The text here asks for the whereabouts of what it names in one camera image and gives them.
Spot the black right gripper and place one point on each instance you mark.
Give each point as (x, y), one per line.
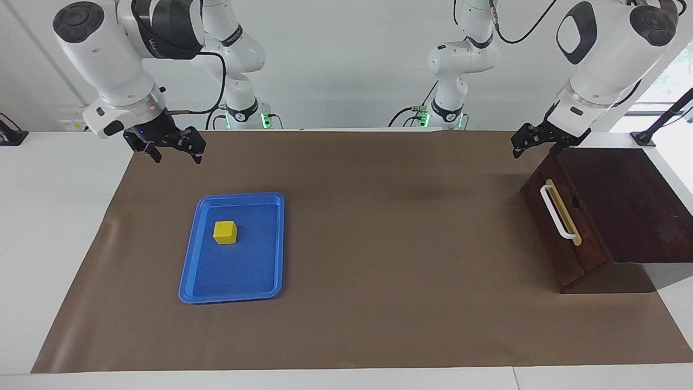
(165, 132)

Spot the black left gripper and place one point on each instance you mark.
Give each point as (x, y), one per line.
(547, 134)

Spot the yellow cube block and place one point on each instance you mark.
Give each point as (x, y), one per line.
(225, 233)

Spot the dark wooden drawer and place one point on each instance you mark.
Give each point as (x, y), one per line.
(590, 254)

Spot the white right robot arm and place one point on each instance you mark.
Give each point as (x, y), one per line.
(103, 54)

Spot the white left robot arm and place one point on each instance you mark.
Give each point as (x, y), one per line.
(606, 65)

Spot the dark wooden drawer cabinet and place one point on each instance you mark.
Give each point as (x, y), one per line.
(639, 206)

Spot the blue plastic tray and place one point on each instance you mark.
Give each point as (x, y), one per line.
(233, 271)

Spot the brown paper table mat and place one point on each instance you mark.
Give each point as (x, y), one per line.
(379, 244)

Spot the white wall power outlet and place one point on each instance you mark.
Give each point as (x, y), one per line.
(81, 120)

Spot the black camera stand pole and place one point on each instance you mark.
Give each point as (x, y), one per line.
(666, 116)

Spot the black table clamp mount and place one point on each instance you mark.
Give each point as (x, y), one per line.
(11, 135)

